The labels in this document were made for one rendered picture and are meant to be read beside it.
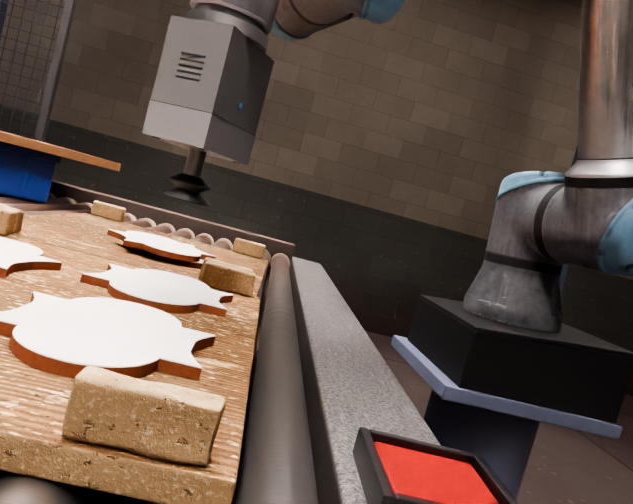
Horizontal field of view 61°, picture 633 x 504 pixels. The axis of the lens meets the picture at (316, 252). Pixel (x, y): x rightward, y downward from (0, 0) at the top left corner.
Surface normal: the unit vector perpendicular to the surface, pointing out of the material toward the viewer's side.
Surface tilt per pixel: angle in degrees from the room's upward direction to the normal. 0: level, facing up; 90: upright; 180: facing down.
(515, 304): 75
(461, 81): 90
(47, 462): 90
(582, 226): 110
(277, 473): 14
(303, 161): 90
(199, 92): 90
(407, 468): 0
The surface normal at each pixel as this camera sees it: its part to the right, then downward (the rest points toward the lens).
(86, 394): 0.03, 0.11
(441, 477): 0.26, -0.96
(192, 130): -0.33, -0.02
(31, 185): 0.67, 0.23
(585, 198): -0.88, 0.15
